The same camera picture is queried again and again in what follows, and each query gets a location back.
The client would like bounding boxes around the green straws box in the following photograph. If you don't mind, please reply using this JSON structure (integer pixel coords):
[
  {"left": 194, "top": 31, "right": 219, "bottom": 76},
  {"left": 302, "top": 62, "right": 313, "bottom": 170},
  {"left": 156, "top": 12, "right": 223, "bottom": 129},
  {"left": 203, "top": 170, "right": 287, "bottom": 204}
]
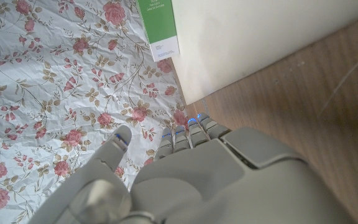
[{"left": 135, "top": 0, "right": 180, "bottom": 62}]

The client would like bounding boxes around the cream foam board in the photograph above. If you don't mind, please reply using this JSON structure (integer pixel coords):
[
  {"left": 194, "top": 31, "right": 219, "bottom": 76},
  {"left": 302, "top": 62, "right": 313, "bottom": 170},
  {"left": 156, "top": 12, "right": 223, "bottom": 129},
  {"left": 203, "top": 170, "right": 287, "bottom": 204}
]
[{"left": 169, "top": 0, "right": 358, "bottom": 106}]

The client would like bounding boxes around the floral backdrop cloth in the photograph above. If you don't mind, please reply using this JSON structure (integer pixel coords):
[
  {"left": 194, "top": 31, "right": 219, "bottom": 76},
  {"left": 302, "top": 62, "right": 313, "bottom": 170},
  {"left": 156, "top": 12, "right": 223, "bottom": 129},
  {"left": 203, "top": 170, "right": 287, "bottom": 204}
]
[{"left": 0, "top": 0, "right": 189, "bottom": 224}]

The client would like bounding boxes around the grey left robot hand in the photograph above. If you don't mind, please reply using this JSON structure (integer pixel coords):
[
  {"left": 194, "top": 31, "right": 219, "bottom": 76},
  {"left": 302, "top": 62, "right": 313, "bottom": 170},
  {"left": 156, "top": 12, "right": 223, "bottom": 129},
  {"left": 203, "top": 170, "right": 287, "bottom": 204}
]
[{"left": 26, "top": 112, "right": 358, "bottom": 224}]

